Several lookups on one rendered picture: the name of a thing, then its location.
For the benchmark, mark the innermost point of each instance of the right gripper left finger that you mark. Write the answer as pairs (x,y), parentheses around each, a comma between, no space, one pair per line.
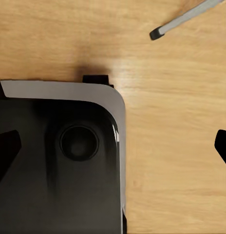
(10,145)

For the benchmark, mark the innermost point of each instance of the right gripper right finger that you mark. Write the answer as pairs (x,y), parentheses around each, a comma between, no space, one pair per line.
(220,144)

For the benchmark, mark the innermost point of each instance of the camera tripod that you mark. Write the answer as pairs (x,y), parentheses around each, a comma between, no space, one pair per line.
(200,8)

